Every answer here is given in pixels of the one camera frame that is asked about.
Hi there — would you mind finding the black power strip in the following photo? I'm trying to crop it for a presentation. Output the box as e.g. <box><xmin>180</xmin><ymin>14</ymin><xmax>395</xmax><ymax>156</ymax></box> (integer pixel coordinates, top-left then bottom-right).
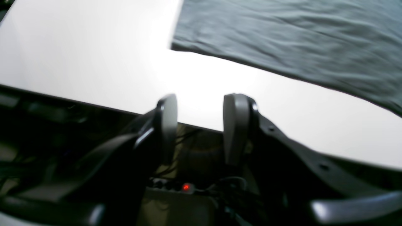
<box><xmin>146</xmin><ymin>178</ymin><xmax>196</xmax><ymax>194</ymax></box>

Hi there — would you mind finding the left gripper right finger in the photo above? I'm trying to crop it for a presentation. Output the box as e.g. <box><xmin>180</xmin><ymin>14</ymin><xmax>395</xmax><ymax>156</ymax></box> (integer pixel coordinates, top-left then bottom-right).
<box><xmin>223</xmin><ymin>94</ymin><xmax>401</xmax><ymax>225</ymax></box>

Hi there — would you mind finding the grey T-shirt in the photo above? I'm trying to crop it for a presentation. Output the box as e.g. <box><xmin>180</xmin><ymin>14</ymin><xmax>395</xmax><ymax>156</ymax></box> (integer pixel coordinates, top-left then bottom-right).
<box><xmin>171</xmin><ymin>0</ymin><xmax>402</xmax><ymax>117</ymax></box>

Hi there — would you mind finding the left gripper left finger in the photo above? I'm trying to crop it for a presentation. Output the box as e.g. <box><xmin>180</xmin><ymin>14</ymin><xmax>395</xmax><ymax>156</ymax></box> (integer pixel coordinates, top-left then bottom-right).
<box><xmin>1</xmin><ymin>94</ymin><xmax>178</xmax><ymax>226</ymax></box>

